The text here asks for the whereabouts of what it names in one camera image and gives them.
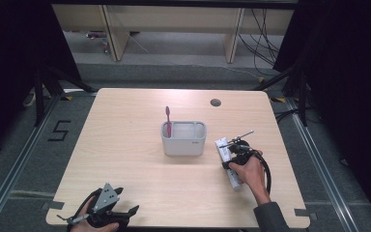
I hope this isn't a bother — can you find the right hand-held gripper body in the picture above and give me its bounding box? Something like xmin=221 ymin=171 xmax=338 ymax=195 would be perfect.
xmin=228 ymin=130 xmax=255 ymax=166

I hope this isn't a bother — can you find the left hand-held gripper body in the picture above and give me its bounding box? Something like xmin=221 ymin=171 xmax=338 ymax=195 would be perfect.
xmin=57 ymin=183 xmax=130 ymax=230

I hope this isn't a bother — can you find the white toothpaste tube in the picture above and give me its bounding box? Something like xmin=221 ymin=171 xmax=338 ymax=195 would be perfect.
xmin=214 ymin=137 xmax=243 ymax=191

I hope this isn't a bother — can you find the grey toothbrush holder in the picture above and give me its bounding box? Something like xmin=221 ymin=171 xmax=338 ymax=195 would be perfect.
xmin=160 ymin=120 xmax=208 ymax=158

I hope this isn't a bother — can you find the pink toothbrush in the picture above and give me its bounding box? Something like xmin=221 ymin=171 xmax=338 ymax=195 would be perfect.
xmin=164 ymin=105 xmax=173 ymax=139

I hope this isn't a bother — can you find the person's right hand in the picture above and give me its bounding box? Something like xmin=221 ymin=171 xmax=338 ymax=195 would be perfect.
xmin=228 ymin=150 xmax=271 ymax=206

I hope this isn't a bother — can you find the person's left hand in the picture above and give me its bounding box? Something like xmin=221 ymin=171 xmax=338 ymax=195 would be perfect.
xmin=70 ymin=196 xmax=120 ymax=232

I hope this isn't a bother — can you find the grey tape patch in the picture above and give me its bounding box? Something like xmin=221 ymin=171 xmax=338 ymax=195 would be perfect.
xmin=42 ymin=200 xmax=66 ymax=211
xmin=294 ymin=208 xmax=319 ymax=222

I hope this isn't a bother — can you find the black metal stand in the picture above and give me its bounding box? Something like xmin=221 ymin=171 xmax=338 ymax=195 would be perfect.
xmin=252 ymin=62 xmax=309 ymax=128
xmin=33 ymin=66 xmax=98 ymax=128

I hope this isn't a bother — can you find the light wooden desk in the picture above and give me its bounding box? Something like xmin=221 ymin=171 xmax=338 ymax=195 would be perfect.
xmin=51 ymin=3 xmax=296 ymax=64

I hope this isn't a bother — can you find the black curtain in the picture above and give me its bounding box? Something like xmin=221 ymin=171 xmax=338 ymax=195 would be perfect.
xmin=272 ymin=0 xmax=371 ymax=226
xmin=0 ymin=0 xmax=82 ymax=162

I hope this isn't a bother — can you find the small colourful floor clutter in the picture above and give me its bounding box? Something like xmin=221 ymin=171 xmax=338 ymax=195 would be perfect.
xmin=86 ymin=30 xmax=111 ymax=54

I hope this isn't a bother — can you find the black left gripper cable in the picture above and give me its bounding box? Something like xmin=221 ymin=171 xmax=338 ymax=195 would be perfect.
xmin=66 ymin=188 xmax=103 ymax=232

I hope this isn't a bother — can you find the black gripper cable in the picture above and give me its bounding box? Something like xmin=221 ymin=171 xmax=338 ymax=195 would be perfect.
xmin=253 ymin=150 xmax=272 ymax=196
xmin=66 ymin=188 xmax=103 ymax=232

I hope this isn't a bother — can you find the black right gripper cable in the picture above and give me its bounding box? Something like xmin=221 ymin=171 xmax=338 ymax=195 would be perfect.
xmin=253 ymin=150 xmax=272 ymax=196

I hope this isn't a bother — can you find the black floor cable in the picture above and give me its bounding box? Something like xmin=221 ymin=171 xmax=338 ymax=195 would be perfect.
xmin=274 ymin=107 xmax=301 ymax=124

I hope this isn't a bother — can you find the aluminium floor rail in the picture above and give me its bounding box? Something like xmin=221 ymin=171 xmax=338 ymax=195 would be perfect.
xmin=284 ymin=98 xmax=360 ymax=232
xmin=0 ymin=95 xmax=62 ymax=232

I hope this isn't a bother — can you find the bundle of black hanging cables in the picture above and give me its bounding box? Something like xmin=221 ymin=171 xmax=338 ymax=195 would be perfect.
xmin=238 ymin=9 xmax=284 ymax=77

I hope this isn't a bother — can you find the coiled white cable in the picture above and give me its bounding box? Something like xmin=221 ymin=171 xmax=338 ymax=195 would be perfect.
xmin=22 ymin=91 xmax=38 ymax=109

